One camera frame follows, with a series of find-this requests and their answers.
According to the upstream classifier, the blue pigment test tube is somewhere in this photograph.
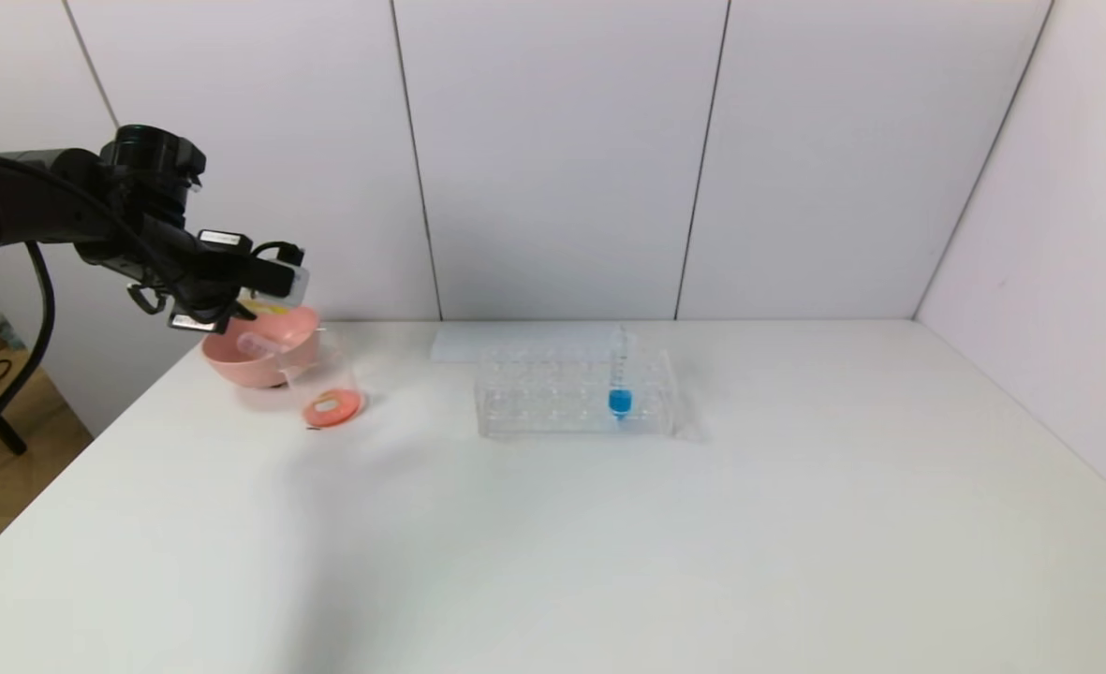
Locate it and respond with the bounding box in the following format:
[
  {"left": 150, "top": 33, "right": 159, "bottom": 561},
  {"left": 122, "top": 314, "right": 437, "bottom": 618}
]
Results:
[{"left": 608, "top": 325, "right": 634, "bottom": 420}]

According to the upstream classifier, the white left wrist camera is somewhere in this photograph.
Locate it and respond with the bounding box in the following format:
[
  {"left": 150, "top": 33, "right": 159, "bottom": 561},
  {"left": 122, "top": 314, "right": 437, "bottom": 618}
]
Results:
[{"left": 277, "top": 266, "right": 312, "bottom": 309}]

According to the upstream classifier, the thin black camera cable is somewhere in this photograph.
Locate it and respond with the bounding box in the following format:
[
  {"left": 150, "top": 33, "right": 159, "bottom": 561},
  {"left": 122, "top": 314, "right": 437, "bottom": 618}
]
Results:
[{"left": 125, "top": 242, "right": 306, "bottom": 317}]

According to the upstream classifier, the pink plastic bowl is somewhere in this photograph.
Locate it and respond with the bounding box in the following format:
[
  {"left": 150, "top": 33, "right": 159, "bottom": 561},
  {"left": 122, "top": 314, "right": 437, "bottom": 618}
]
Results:
[{"left": 200, "top": 304, "right": 321, "bottom": 389}]

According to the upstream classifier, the clear acrylic test tube rack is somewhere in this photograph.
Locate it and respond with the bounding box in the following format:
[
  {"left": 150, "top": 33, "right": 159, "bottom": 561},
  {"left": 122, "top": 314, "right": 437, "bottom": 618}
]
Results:
[{"left": 476, "top": 342, "right": 681, "bottom": 440}]

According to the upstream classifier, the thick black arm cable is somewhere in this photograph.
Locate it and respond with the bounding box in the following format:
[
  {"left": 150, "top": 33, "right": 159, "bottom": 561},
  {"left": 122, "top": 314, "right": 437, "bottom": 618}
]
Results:
[{"left": 0, "top": 242, "right": 56, "bottom": 466}]

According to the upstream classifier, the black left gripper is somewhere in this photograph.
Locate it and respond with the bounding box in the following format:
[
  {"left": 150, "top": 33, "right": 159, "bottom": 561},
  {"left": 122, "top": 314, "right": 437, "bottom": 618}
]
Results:
[{"left": 130, "top": 228, "right": 296, "bottom": 335}]

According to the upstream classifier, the red pigment test tube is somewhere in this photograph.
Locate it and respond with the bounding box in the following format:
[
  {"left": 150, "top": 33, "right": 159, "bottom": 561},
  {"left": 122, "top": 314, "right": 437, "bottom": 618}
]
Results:
[{"left": 236, "top": 331, "right": 289, "bottom": 362}]

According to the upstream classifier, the white paper sheet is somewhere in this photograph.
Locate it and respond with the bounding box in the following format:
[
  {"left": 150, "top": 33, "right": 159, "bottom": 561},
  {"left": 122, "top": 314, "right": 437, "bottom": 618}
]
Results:
[{"left": 431, "top": 324, "right": 629, "bottom": 365}]

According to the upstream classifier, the clear plastic beaker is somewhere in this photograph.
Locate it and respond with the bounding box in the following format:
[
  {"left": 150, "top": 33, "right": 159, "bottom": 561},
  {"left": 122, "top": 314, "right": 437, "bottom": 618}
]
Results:
[{"left": 277, "top": 330, "right": 367, "bottom": 432}]

